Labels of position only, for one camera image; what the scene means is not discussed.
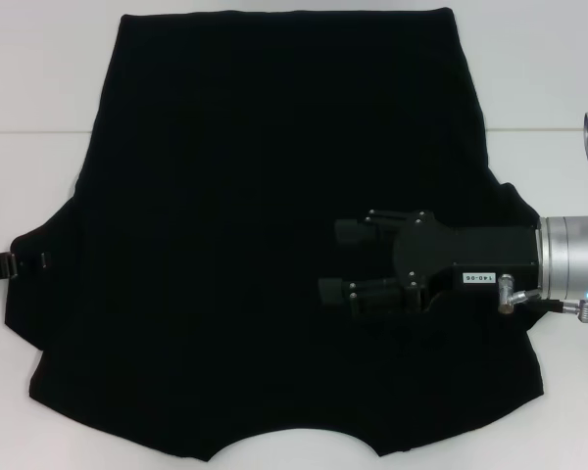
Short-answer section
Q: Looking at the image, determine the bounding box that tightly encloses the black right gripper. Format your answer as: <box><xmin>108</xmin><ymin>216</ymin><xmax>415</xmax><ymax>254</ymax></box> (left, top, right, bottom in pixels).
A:
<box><xmin>317</xmin><ymin>209</ymin><xmax>541</xmax><ymax>322</ymax></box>

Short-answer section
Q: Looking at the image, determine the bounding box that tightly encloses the black t-shirt white print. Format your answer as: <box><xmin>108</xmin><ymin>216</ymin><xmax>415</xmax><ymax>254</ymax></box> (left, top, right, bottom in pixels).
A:
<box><xmin>3</xmin><ymin>5</ymin><xmax>553</xmax><ymax>449</ymax></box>

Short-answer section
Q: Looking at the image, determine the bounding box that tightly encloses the right arm gripper cable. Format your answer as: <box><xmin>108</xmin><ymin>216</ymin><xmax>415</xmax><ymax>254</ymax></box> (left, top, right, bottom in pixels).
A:
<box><xmin>497</xmin><ymin>273</ymin><xmax>588</xmax><ymax>324</ymax></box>

